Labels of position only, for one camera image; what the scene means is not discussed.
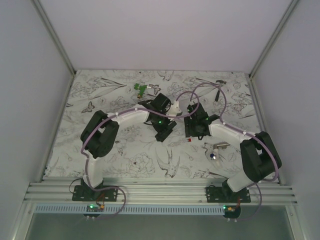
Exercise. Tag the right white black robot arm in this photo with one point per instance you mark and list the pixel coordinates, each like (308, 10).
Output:
(258, 153)

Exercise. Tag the left controller board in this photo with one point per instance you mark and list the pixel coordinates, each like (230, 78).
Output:
(93, 210)

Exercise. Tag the right controller board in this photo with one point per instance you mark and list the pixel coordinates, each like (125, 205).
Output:
(231, 212)

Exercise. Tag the slotted grey cable duct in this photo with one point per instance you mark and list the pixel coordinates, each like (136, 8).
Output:
(131, 209)

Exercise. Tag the silver metal cylinder part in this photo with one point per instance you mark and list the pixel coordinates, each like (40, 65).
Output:
(221, 145)

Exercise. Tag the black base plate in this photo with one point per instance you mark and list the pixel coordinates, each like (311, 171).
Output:
(217, 194)
(86, 194)

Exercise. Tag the aluminium rail frame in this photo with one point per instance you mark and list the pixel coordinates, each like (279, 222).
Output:
(159, 191)

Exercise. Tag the small black hammer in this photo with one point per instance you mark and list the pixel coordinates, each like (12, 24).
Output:
(220, 84)

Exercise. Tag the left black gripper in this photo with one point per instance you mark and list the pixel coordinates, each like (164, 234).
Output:
(164, 131)

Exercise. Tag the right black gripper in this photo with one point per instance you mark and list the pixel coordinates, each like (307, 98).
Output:
(189, 132)

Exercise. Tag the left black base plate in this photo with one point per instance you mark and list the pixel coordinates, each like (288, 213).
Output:
(86, 194)

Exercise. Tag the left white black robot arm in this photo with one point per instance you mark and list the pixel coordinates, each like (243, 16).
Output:
(99, 135)

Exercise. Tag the white blue capped part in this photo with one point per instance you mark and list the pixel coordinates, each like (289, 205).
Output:
(214, 155)

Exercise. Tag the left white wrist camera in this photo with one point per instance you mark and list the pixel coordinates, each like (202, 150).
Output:
(174, 109)

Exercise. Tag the controller board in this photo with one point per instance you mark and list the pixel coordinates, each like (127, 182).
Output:
(93, 210)
(231, 212)

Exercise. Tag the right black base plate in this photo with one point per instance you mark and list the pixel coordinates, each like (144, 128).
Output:
(217, 194)

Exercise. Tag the floral patterned table mat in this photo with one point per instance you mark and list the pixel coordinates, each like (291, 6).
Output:
(136, 153)

